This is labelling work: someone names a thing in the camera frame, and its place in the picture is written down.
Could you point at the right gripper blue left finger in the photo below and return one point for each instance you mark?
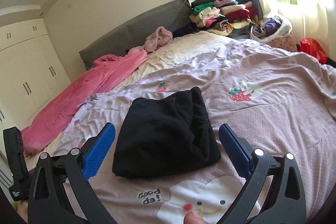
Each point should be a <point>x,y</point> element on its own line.
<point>95,150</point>

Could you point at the red plastic bag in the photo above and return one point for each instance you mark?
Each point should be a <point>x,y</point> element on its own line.
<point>311,47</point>

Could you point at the white wardrobe with black handles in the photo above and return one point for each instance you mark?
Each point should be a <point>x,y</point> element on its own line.
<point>31,72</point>

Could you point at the pile of folded clothes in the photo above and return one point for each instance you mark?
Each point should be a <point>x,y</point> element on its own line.
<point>229,18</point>

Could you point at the black sweatshirt with orange patches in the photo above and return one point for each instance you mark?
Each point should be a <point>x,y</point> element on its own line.
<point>165,137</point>

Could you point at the lilac strawberry print duvet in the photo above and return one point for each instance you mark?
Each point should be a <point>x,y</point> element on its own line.
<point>278,101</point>

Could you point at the white bag of clothes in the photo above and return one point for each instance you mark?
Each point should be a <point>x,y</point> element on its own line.
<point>271,28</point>

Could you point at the right hand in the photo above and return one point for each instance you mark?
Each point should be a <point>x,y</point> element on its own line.
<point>192,218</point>

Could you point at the pink fleece blanket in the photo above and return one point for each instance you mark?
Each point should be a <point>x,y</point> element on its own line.
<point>108,71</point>

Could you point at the dusty pink fluffy garment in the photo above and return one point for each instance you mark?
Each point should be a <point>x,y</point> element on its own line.
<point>159,38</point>

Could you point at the grey padded headboard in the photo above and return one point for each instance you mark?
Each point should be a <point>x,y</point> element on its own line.
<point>172,16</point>

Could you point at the beige quilted bed sheet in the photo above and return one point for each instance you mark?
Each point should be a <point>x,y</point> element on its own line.
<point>170,56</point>

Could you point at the dark navy garment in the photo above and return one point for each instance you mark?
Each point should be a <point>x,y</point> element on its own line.
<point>190,28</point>

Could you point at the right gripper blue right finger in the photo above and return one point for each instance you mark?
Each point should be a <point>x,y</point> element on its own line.
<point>238,150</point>

